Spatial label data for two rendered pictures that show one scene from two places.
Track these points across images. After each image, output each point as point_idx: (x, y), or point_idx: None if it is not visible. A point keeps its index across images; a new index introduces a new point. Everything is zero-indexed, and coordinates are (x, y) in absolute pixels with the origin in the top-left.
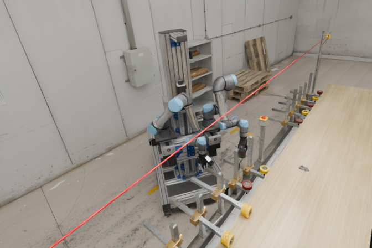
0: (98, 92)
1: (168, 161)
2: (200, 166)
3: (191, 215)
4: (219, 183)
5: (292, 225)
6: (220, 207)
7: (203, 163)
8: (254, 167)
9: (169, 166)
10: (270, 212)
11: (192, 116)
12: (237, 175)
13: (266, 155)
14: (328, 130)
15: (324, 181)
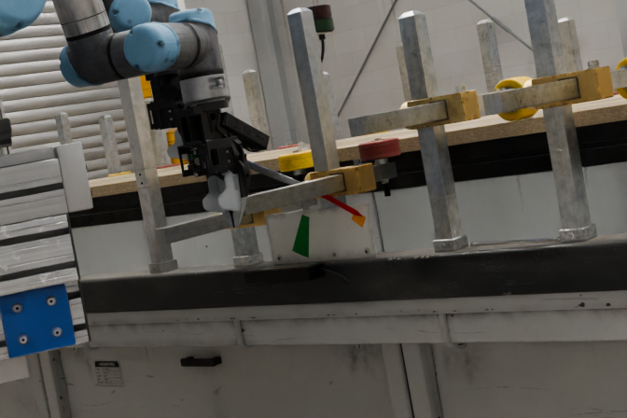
0: None
1: (68, 301)
2: (224, 202)
3: (573, 89)
4: (429, 62)
5: (542, 111)
6: (453, 209)
7: (242, 148)
8: (202, 269)
9: (88, 338)
10: (503, 119)
11: None
12: (334, 140)
13: (136, 271)
14: (122, 178)
15: (371, 137)
